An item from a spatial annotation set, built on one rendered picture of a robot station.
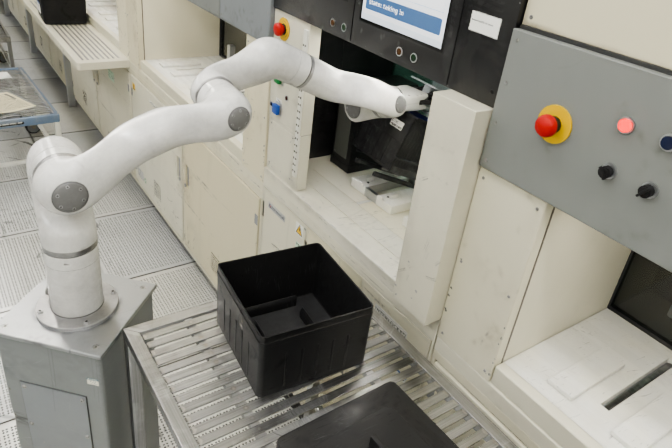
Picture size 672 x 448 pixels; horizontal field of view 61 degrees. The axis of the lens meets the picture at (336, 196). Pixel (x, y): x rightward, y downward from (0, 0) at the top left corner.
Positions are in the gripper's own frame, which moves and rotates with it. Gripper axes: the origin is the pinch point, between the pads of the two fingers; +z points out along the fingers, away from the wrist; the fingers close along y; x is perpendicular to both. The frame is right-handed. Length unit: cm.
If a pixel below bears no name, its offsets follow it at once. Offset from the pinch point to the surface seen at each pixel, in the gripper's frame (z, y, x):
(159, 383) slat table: -100, 22, -46
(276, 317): -67, 19, -45
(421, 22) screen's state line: -40, 25, 30
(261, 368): -84, 37, -37
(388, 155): -18.2, 4.2, -15.6
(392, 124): -14.2, 0.2, -7.9
